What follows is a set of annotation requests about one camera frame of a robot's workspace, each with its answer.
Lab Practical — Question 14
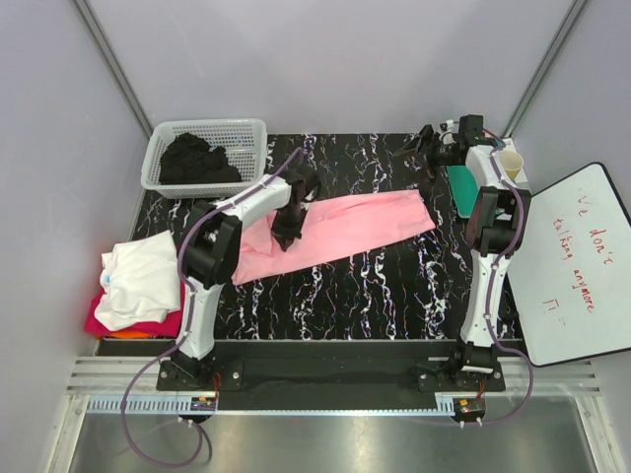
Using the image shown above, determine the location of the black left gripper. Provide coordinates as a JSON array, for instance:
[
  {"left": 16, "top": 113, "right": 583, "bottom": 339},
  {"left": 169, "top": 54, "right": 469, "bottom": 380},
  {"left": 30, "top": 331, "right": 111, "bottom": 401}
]
[{"left": 270, "top": 203, "right": 308, "bottom": 251}]

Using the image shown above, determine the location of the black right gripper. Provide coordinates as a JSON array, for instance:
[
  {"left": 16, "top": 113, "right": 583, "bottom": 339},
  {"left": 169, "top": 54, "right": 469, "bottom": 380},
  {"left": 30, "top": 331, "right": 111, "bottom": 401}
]
[{"left": 392, "top": 125, "right": 460, "bottom": 187}]

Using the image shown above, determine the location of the pink t shirt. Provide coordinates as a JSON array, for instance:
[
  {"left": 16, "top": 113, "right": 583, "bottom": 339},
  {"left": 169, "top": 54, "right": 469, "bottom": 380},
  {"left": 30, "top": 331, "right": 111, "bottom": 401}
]
[{"left": 232, "top": 190, "right": 436, "bottom": 285}]

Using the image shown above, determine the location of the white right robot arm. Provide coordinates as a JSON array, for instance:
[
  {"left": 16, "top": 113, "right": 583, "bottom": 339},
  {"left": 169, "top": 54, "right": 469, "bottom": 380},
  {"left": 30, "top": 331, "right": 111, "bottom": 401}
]
[{"left": 400, "top": 114, "right": 531, "bottom": 391}]

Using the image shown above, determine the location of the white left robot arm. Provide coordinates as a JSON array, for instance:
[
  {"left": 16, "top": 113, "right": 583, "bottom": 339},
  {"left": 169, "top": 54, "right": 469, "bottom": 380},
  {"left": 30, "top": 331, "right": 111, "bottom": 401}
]
[{"left": 160, "top": 170, "right": 321, "bottom": 390}]

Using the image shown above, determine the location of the green cutting mat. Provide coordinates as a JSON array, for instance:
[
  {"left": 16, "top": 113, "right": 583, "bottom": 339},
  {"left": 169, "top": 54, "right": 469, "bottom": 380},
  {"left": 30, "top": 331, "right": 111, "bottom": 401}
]
[{"left": 446, "top": 138, "right": 528, "bottom": 220}]

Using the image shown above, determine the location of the yellow mug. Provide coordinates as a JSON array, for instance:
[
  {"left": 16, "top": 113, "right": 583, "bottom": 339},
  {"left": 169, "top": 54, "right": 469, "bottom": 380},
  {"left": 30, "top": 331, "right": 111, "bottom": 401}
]
[{"left": 498, "top": 149, "right": 524, "bottom": 182}]

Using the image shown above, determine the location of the white plastic basket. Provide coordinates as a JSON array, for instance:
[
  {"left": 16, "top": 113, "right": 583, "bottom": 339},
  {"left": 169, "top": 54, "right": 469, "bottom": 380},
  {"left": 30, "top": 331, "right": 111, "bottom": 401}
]
[{"left": 141, "top": 118, "right": 267, "bottom": 199}]

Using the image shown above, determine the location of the black t shirt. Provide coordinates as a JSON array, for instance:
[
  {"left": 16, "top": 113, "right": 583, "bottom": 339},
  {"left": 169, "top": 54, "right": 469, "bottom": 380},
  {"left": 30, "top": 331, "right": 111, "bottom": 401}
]
[{"left": 159, "top": 133, "right": 243, "bottom": 185}]

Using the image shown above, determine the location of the magenta folded t shirt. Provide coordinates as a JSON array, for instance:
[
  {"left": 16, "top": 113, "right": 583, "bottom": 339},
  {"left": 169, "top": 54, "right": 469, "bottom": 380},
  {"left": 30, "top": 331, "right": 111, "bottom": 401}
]
[{"left": 84, "top": 289, "right": 182, "bottom": 339}]

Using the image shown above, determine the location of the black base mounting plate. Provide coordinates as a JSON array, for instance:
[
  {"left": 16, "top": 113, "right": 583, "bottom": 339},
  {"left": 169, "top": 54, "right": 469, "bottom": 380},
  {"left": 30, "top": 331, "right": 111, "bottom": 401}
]
[{"left": 157, "top": 340, "right": 506, "bottom": 393}]

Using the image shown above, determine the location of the white folded t shirt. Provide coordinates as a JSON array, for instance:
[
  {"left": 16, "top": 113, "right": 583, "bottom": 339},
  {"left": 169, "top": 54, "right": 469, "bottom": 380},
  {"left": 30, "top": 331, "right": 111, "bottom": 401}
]
[{"left": 95, "top": 231, "right": 181, "bottom": 331}]

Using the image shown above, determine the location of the orange folded t shirt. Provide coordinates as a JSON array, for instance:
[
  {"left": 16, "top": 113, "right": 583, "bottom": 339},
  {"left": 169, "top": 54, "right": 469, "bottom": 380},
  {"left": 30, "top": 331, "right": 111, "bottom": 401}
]
[{"left": 104, "top": 330, "right": 152, "bottom": 340}]

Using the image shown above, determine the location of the white whiteboard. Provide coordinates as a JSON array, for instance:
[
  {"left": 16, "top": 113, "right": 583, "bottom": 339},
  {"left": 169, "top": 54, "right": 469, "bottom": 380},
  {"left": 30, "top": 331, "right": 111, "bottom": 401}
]
[{"left": 509, "top": 163, "right": 630, "bottom": 367}]

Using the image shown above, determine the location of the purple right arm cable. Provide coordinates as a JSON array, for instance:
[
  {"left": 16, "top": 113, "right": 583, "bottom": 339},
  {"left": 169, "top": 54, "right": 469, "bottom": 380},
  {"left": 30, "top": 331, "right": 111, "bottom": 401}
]
[{"left": 456, "top": 128, "right": 536, "bottom": 427}]

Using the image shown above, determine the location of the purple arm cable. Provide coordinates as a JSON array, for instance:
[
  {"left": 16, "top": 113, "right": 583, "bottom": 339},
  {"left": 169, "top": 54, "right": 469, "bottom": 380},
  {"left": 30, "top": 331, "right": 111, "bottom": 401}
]
[
  {"left": 117, "top": 147, "right": 305, "bottom": 466},
  {"left": 456, "top": 128, "right": 536, "bottom": 427}
]

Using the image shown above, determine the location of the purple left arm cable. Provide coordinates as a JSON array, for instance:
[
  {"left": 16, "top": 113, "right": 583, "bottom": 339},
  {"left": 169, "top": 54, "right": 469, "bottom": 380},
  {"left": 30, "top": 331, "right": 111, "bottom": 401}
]
[{"left": 117, "top": 147, "right": 305, "bottom": 466}]

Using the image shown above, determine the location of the white slotted cable duct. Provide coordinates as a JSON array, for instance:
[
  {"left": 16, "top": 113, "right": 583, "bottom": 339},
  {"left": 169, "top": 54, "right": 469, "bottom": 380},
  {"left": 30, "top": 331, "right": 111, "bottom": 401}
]
[{"left": 87, "top": 393, "right": 457, "bottom": 416}]

